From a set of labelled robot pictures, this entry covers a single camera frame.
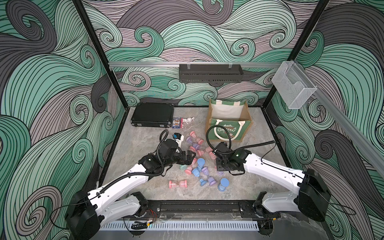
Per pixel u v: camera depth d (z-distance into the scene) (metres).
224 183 0.72
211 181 0.80
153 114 1.11
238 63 0.95
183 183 0.79
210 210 0.74
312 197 0.40
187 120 1.07
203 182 0.79
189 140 0.98
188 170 0.83
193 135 1.00
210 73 0.97
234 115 1.00
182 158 0.66
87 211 0.38
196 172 0.84
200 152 0.90
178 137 0.69
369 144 0.53
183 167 0.86
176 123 1.07
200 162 0.82
